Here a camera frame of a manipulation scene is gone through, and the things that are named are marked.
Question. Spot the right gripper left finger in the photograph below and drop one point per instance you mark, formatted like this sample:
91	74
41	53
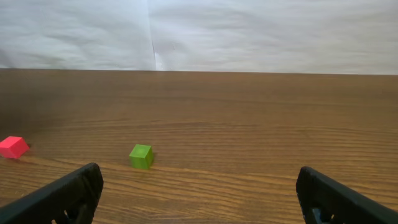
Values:
62	196

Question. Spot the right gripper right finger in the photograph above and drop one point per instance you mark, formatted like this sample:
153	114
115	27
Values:
335	199

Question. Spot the red cube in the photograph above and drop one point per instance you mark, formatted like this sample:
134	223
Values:
12	147

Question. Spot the green cube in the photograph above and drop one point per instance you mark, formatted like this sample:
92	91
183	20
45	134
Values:
141	157

